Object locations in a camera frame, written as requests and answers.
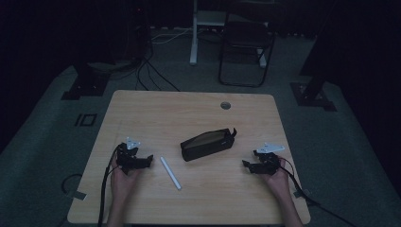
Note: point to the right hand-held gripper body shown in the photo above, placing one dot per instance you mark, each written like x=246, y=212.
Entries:
x=268, y=159

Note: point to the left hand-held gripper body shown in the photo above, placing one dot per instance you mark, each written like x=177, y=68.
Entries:
x=127, y=157

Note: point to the person's left hand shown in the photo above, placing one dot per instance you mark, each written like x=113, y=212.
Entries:
x=121, y=181

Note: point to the person's right hand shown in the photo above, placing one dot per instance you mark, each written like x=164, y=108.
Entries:
x=279, y=181

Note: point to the white pen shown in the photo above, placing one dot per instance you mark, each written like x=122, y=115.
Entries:
x=170, y=173

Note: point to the black open pencil case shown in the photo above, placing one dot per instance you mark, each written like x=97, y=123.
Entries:
x=206, y=145

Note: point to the grey tape piece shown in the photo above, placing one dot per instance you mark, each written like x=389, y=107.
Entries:
x=79, y=195
x=302, y=193

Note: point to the black folding chair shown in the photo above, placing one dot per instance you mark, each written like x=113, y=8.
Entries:
x=244, y=34

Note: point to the black stand with base plate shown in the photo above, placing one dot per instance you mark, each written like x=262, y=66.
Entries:
x=312, y=94
x=86, y=83

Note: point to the white desk frame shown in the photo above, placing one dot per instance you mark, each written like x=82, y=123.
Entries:
x=194, y=41

